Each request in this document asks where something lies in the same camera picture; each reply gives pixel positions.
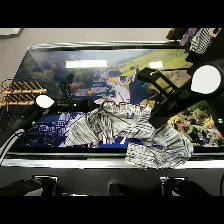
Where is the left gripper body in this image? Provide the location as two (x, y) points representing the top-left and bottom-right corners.
(71, 98), (100, 114)

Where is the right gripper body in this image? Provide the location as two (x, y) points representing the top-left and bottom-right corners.
(147, 87), (201, 130)

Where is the black clothes hanger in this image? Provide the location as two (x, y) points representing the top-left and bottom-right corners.
(99, 100), (134, 128)

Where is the black and white striped shirt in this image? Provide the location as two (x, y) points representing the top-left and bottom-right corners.
(64, 98), (195, 170)

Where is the striped garment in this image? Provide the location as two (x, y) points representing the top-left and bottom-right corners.
(189, 28), (213, 55)

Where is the purple garment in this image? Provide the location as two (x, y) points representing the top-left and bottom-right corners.
(179, 28), (200, 47)

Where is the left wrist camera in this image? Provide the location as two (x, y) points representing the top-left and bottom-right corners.
(60, 73), (76, 101)

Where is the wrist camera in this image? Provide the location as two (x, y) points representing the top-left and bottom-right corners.
(60, 73), (76, 101)
(136, 66), (188, 98)

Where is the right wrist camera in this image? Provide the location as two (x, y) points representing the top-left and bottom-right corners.
(136, 66), (188, 98)

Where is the silver frame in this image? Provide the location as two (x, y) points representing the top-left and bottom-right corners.
(0, 157), (224, 197)

